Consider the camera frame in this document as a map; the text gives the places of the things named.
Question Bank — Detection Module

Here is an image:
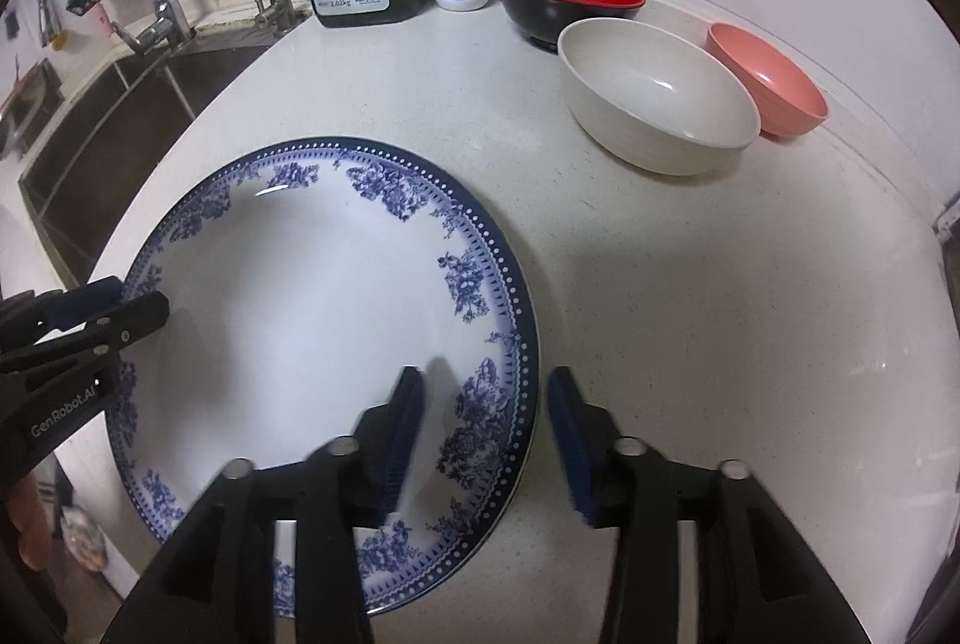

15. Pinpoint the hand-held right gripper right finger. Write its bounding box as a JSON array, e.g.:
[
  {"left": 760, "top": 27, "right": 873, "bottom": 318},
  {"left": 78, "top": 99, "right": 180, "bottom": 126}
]
[{"left": 546, "top": 368, "right": 857, "bottom": 644}]

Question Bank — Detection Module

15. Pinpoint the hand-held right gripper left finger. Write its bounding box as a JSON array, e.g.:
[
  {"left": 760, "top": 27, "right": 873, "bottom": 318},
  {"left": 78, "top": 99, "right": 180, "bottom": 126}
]
[{"left": 105, "top": 365, "right": 427, "bottom": 644}]

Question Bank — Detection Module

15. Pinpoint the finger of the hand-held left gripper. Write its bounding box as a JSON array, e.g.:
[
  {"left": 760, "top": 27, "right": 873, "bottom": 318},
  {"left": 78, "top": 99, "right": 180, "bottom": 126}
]
[
  {"left": 0, "top": 290, "right": 171, "bottom": 394},
  {"left": 0, "top": 275, "right": 125, "bottom": 346}
]

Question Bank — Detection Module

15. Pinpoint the blue floral white plate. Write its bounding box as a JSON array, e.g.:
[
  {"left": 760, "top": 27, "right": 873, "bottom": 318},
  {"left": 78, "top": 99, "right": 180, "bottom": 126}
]
[{"left": 105, "top": 135, "right": 541, "bottom": 621}]

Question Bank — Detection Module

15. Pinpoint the person's left hand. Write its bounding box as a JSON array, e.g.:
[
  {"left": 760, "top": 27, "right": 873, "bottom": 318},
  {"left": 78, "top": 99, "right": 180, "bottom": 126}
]
[{"left": 6, "top": 475, "right": 50, "bottom": 567}]

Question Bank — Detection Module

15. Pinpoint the plastic bag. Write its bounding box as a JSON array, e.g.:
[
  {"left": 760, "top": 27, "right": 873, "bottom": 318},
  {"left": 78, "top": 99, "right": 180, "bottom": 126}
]
[{"left": 58, "top": 503, "right": 112, "bottom": 576}]

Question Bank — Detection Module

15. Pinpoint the steel kitchen sink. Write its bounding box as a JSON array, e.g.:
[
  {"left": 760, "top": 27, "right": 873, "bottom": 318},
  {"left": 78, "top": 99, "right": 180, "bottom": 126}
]
[{"left": 0, "top": 38, "right": 272, "bottom": 286}]

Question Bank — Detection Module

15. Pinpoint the cream bowl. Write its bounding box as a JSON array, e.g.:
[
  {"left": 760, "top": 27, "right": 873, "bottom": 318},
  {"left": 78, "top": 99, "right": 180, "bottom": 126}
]
[{"left": 557, "top": 17, "right": 762, "bottom": 177}]

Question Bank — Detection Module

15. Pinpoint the pink bowl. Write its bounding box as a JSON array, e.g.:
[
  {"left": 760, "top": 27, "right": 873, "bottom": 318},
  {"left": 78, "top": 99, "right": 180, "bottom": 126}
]
[{"left": 705, "top": 23, "right": 829, "bottom": 139}]

